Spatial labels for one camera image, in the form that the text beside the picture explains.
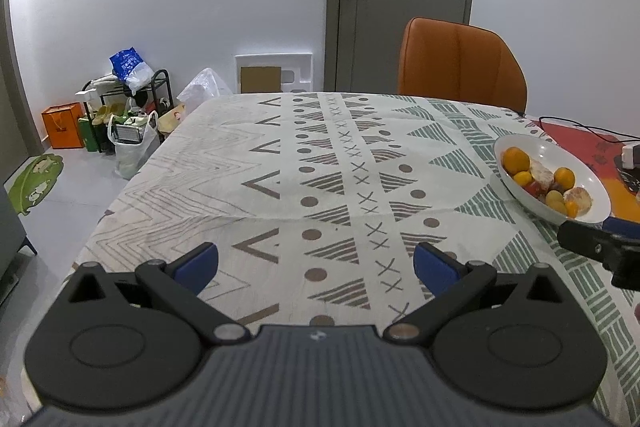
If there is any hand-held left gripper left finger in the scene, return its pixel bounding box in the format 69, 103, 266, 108
64, 242, 251, 348

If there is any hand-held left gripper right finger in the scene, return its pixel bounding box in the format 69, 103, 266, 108
384, 242, 573, 343

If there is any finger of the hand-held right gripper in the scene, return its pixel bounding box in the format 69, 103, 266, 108
557, 219, 626, 262
602, 216, 640, 240

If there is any peeled tangerine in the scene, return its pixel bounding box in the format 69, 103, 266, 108
562, 188, 593, 215

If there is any white plate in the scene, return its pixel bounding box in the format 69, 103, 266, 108
494, 134, 613, 225

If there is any large orange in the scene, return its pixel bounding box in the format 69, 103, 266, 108
502, 147, 531, 172

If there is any red printed cloth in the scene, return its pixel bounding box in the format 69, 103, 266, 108
530, 119, 640, 220

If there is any white plastic bag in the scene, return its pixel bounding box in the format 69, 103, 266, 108
107, 111, 160, 180

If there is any tan paper bag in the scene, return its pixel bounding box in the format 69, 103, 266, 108
160, 102, 187, 138

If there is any green box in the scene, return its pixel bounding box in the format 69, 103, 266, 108
77, 117, 101, 152

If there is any clear plastic bag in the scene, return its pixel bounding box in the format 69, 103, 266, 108
177, 68, 233, 112

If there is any green floor mat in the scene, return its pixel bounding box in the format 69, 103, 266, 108
6, 153, 65, 217

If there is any black shoe rack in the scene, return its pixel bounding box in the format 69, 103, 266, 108
81, 69, 173, 152

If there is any grey cabinet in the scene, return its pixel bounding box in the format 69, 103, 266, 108
0, 182, 38, 280

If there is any orange paper bag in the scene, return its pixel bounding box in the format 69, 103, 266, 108
41, 103, 85, 150

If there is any brown cardboard piece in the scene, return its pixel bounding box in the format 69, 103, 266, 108
240, 66, 282, 94

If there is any orange chair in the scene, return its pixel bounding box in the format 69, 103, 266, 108
397, 17, 528, 115

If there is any blue and white bag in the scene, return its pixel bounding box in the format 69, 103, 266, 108
109, 46, 154, 92

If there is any white foam board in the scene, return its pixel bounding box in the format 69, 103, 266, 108
234, 52, 313, 95

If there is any grey door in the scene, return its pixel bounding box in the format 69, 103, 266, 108
322, 0, 478, 100

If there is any black cable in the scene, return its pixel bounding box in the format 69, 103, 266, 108
520, 112, 640, 145

